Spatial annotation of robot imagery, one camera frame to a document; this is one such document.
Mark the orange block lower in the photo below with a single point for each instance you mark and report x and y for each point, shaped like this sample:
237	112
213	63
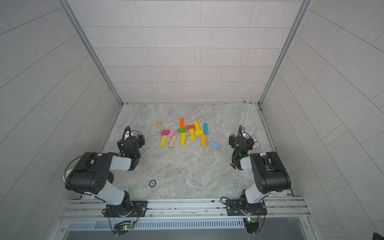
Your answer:
203	140

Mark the aluminium rail frame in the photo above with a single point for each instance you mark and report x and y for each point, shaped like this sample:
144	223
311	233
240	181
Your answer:
158	209

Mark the tan wooden block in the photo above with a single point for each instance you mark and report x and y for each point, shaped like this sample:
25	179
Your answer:
160	126
172	142

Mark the yellow block short vertical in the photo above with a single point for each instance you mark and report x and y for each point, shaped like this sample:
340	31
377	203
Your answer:
192	134

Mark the orange block top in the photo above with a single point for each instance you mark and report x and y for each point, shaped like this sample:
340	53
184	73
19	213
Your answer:
182	124

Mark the circuit board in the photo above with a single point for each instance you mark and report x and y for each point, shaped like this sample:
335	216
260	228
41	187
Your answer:
122	228
252	225

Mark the light blue block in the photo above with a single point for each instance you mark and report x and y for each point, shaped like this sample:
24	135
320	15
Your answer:
214	145

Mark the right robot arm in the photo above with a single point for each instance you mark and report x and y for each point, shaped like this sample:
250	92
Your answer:
268	170

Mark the yellow block upper diagonal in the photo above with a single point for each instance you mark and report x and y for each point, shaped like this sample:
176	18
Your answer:
197	126

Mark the yellow block small horizontal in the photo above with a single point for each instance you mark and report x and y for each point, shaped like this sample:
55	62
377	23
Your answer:
198	133

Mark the right circuit board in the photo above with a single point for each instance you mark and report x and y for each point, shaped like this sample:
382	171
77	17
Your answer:
252	225

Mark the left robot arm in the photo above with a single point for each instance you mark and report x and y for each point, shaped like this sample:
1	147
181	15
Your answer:
92	174

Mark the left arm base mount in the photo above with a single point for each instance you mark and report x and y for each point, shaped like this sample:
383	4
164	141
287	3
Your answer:
132	210

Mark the magenta block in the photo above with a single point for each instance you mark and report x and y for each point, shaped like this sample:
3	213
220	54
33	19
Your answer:
165	132

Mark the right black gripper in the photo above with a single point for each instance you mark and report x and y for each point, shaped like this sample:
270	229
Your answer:
234	140

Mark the green block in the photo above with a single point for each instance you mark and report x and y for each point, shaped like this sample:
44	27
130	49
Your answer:
181	130

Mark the pink block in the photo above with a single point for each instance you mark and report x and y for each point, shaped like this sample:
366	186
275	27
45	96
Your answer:
171	133

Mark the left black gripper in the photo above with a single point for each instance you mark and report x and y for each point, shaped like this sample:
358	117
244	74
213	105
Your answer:
140	141

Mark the teal block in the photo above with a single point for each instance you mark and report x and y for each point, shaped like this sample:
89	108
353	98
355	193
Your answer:
205	128

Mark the small printed card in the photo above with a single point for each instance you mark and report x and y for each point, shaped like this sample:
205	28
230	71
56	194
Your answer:
256	144

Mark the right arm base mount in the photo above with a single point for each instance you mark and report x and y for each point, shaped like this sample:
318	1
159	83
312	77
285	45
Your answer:
238	207

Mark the orange block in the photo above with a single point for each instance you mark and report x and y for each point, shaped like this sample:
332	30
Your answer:
203	140
182	124

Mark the left circuit board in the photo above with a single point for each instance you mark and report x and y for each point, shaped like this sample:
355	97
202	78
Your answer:
122	228

